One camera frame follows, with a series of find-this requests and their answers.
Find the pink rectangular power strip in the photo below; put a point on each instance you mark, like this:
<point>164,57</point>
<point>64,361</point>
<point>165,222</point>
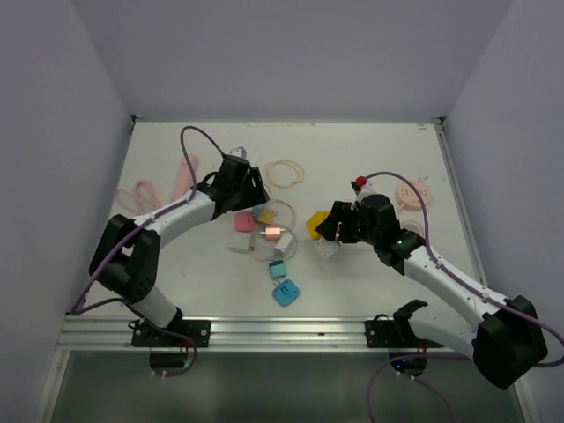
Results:
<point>183,181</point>

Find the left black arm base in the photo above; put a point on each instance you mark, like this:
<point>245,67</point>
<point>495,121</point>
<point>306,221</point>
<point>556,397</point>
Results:
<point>144,335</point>

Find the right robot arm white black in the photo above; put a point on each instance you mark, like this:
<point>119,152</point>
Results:
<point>499,335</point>

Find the yellow cube socket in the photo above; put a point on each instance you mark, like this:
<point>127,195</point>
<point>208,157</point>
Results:
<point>313,222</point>

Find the orange yellow charger plug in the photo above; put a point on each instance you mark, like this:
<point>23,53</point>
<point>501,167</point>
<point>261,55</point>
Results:
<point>266,216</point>

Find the blue plug adapter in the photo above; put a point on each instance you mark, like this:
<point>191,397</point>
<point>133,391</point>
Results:
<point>286,292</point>

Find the white large charger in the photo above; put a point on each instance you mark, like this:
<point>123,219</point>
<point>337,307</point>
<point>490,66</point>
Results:
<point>283,245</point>

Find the round pink power socket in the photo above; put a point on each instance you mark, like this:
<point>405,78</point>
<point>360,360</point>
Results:
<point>411,196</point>

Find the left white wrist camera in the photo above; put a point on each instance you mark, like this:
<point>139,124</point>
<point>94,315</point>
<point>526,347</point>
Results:
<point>239,152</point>

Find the orange small charger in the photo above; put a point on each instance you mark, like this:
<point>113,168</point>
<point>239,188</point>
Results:
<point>272,233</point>

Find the white plug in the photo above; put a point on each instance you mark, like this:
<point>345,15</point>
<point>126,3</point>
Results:
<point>327,249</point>
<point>239,242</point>

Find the pink plug adapter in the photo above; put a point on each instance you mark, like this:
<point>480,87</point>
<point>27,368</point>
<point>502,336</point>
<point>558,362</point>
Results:
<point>244,222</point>

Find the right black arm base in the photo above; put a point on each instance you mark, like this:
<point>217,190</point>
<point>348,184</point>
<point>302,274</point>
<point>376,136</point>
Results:
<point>384,331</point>

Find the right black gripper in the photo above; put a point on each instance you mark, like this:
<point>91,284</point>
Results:
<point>340,212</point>

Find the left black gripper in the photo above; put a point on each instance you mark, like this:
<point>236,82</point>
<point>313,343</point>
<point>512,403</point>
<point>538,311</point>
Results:
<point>257,194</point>

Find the aluminium front rail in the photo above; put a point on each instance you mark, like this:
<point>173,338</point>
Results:
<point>245,335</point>

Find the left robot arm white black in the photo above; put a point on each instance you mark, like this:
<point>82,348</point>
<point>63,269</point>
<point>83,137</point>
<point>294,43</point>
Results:
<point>127,257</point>

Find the teal plug adapter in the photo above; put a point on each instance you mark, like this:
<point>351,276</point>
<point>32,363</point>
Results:
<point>277,269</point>

